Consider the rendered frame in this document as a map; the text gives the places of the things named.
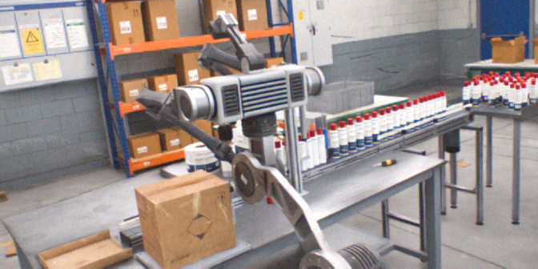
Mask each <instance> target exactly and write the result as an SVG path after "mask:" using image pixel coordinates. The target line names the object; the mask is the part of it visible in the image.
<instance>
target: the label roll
mask: <svg viewBox="0 0 538 269"><path fill-rule="evenodd" d="M184 154H185V159H186V165H187V173H188V174H190V173H193V172H196V171H199V170H203V171H205V172H208V173H210V174H212V173H215V172H216V171H218V170H219V169H220V161H219V160H218V159H216V158H215V157H214V156H215V155H214V154H212V153H211V150H209V149H208V148H206V147H205V146H204V145H203V144H202V143H195V144H191V145H188V146H186V147H184Z"/></svg>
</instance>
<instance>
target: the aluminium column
mask: <svg viewBox="0 0 538 269"><path fill-rule="evenodd" d="M279 66H291V62H284V63H280V64H279ZM283 113H284V123H285V131H286V141H287V158H288V167H289V177H290V184H291V186H292V188H294V189H295V190H296V191H297V192H298V194H301V193H303V183H302V173H301V163H300V154H299V136H298V126H297V115H296V108H291V109H285V110H283Z"/></svg>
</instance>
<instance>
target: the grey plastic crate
mask: <svg viewBox="0 0 538 269"><path fill-rule="evenodd" d="M373 86H374V83H373V82H364V81H348V80H344V81H340V82H337V83H333V84H330V85H325V86H324V88H323V92H322V93H321V94H320V95H316V96H311V95H309V96H308V97H307V105H306V111H308V112H319V113H325V114H339V113H342V112H346V111H349V110H354V109H357V108H360V107H365V106H370V105H372V104H374V87H373Z"/></svg>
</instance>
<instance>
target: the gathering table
mask: <svg viewBox="0 0 538 269"><path fill-rule="evenodd" d="M460 103H462V106H463V95H462V96H460V97H459V98H455V99H453V100H450V101H447V105H450V106H455V105H457V104H460ZM459 107H461V106H459ZM459 107H457V108H459ZM454 109H456V108H454ZM454 109H452V110H454ZM471 110H473V111H474V114H480V115H486V184H488V185H487V186H486V187H492V186H491V185H490V184H492V117H499V118H513V136H512V219H513V220H515V221H512V224H513V225H519V224H520V223H519V222H518V221H517V220H518V219H519V200H520V144H521V119H522V118H525V117H528V116H529V115H530V114H532V113H535V112H537V111H538V101H537V102H534V103H532V104H530V105H529V101H528V105H527V106H524V107H522V108H521V112H519V113H516V112H513V110H508V107H503V106H502V104H500V105H499V106H496V107H488V104H483V103H482V101H481V105H480V106H478V107H473V106H471ZM450 178H451V184H455V185H456V153H450ZM451 204H452V205H453V206H451V208H457V206H455V205H456V204H457V190H453V189H451Z"/></svg>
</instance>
